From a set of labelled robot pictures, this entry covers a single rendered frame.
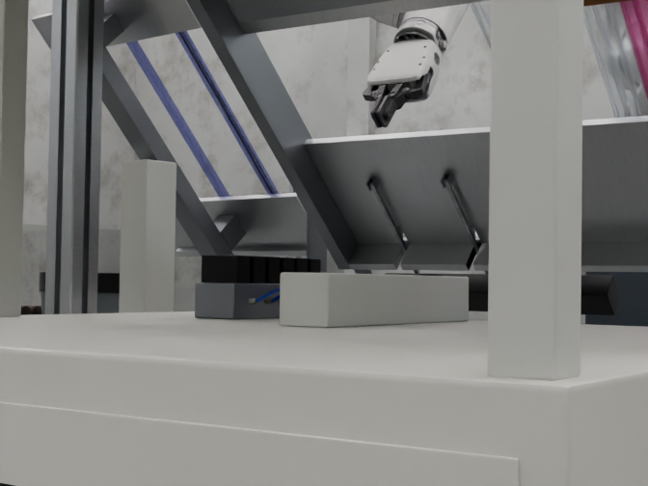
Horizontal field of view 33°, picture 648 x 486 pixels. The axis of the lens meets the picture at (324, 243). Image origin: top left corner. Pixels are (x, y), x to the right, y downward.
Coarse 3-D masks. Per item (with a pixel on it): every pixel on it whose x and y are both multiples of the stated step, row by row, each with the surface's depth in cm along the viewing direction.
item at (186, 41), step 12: (180, 36) 159; (192, 48) 160; (192, 60) 162; (204, 72) 162; (204, 84) 164; (216, 84) 164; (216, 96) 164; (228, 108) 166; (228, 120) 167; (240, 132) 168; (240, 144) 169; (252, 156) 170; (264, 168) 172; (264, 180) 172; (276, 192) 174
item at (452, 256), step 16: (352, 256) 157; (368, 256) 156; (384, 256) 154; (400, 256) 154; (416, 256) 151; (432, 256) 150; (448, 256) 149; (464, 256) 147; (480, 256) 146; (592, 256) 138; (608, 256) 136; (624, 256) 135; (640, 256) 134
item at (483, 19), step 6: (474, 6) 121; (480, 6) 121; (474, 12) 122; (480, 12) 122; (486, 12) 122; (480, 18) 122; (486, 18) 122; (480, 24) 123; (486, 24) 123; (486, 30) 123; (486, 36) 124
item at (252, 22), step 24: (240, 0) 127; (264, 0) 126; (288, 0) 125; (312, 0) 123; (336, 0) 122; (360, 0) 120; (384, 0) 119; (408, 0) 123; (432, 0) 121; (456, 0) 120; (480, 0) 119; (240, 24) 136; (264, 24) 134; (288, 24) 133; (312, 24) 131
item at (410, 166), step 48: (336, 144) 145; (384, 144) 141; (432, 144) 138; (480, 144) 135; (624, 144) 126; (336, 192) 152; (384, 192) 148; (432, 192) 144; (480, 192) 141; (624, 192) 131; (384, 240) 156; (432, 240) 152; (480, 240) 148; (624, 240) 137
